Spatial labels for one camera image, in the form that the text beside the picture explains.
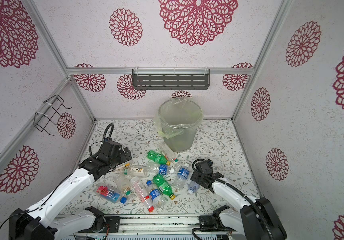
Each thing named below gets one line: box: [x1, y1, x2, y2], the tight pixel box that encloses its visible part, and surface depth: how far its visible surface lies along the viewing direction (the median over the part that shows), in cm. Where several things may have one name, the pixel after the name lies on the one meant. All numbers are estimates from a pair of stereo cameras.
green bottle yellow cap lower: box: [152, 174, 176, 201], surface depth 83 cm
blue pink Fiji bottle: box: [94, 184, 128, 204], surface depth 80 cm
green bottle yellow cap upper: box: [147, 150, 171, 166], surface depth 95 cm
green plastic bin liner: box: [153, 98, 204, 151], surface depth 95 cm
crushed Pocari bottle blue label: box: [146, 163, 175, 178], surface depth 90 cm
